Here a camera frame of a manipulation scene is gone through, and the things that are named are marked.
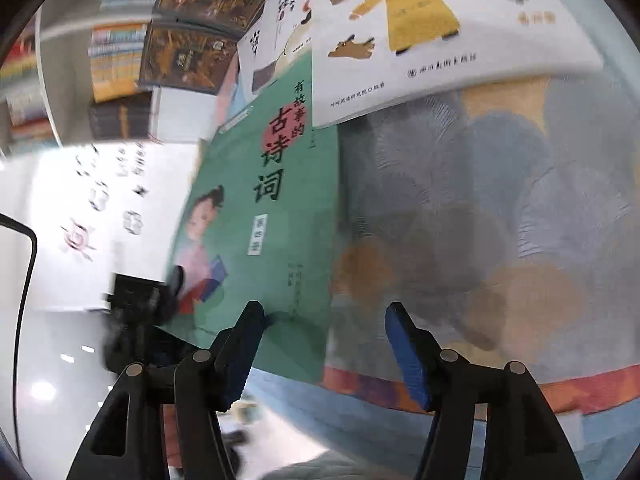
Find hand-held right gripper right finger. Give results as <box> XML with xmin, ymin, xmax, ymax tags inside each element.
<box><xmin>385</xmin><ymin>302</ymin><xmax>583</xmax><ymax>480</ymax></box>

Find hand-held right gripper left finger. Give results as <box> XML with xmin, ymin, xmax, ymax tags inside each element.
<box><xmin>67</xmin><ymin>301</ymin><xmax>266</xmax><ymax>480</ymax></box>

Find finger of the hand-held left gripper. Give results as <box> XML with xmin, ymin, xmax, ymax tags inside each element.
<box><xmin>160</xmin><ymin>265</ymin><xmax>187</xmax><ymax>319</ymax></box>

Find teal green poetry book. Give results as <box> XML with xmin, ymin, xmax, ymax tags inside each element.
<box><xmin>155</xmin><ymin>50</ymin><xmax>343</xmax><ymax>386</ymax></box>

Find row of orange yellow books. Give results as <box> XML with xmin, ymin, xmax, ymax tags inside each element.
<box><xmin>89</xmin><ymin>22</ymin><xmax>151</xmax><ymax>104</ymax></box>

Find row of colourful books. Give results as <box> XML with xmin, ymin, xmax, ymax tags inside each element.
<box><xmin>0</xmin><ymin>35</ymin><xmax>57</xmax><ymax>147</ymax></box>

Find row of black volumes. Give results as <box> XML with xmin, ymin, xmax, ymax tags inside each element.
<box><xmin>88</xmin><ymin>92</ymin><xmax>157</xmax><ymax>142</ymax></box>

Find pink cover book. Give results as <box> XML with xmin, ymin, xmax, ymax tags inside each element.
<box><xmin>216</xmin><ymin>60</ymin><xmax>256</xmax><ymax>128</ymax></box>

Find white bookshelf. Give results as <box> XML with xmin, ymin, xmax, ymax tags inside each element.
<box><xmin>0</xmin><ymin>0</ymin><xmax>211</xmax><ymax>156</ymax></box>

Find white book with robed figure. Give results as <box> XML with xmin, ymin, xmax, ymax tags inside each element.
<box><xmin>235</xmin><ymin>0</ymin><xmax>316</xmax><ymax>98</ymax></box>

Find white book with yellow-robed figure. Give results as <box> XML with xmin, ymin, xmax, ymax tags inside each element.
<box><xmin>311</xmin><ymin>0</ymin><xmax>606</xmax><ymax>128</ymax></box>

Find black cloud wall sticker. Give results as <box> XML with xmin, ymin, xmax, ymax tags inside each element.
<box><xmin>122</xmin><ymin>210</ymin><xmax>146</xmax><ymax>236</ymax></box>
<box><xmin>89</xmin><ymin>180</ymin><xmax>111</xmax><ymax>211</ymax></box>

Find red sun wall sticker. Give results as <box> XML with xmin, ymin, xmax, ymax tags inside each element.
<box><xmin>59</xmin><ymin>217</ymin><xmax>99</xmax><ymax>263</ymax></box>

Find black cable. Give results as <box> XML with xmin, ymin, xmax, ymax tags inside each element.
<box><xmin>0</xmin><ymin>212</ymin><xmax>39</xmax><ymax>461</ymax></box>

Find black wall lettering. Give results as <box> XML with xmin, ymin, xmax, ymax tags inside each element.
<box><xmin>75</xmin><ymin>142</ymin><xmax>151</xmax><ymax>178</ymax></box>

